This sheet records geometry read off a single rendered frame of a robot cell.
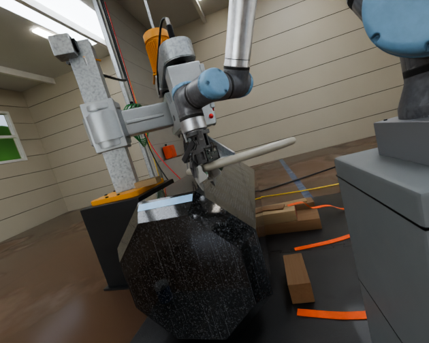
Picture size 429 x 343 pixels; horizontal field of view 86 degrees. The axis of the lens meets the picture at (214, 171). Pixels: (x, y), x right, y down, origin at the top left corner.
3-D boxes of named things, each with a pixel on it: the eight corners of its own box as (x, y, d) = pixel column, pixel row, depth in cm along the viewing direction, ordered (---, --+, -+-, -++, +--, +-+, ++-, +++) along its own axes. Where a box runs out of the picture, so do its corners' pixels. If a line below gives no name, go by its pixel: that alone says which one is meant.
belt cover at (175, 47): (159, 101, 233) (154, 85, 230) (183, 96, 239) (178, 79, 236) (164, 66, 140) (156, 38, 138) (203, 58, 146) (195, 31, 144)
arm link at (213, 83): (229, 64, 73) (205, 81, 82) (202, 64, 65) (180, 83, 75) (237, 94, 74) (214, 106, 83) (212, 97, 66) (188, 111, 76)
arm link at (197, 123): (175, 124, 83) (195, 122, 90) (179, 137, 83) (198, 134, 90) (190, 117, 76) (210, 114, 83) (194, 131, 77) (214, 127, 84)
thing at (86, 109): (85, 157, 193) (67, 109, 188) (113, 152, 226) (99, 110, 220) (117, 147, 182) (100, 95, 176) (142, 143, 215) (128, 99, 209)
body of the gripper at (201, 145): (206, 164, 78) (197, 129, 77) (191, 167, 84) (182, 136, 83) (221, 159, 83) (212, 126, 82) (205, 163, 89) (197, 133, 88)
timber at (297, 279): (315, 302, 124) (310, 282, 122) (292, 304, 127) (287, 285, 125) (305, 268, 153) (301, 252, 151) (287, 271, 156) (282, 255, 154)
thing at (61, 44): (48, 59, 174) (41, 39, 172) (69, 64, 191) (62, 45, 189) (67, 48, 168) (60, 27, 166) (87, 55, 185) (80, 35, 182)
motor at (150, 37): (153, 84, 227) (140, 43, 222) (183, 78, 234) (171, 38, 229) (153, 75, 200) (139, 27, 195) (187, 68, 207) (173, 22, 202)
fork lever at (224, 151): (183, 141, 183) (181, 135, 181) (205, 135, 188) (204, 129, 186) (209, 169, 122) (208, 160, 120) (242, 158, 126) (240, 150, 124)
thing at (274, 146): (182, 176, 120) (180, 171, 120) (264, 150, 131) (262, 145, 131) (197, 175, 72) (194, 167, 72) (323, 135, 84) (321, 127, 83)
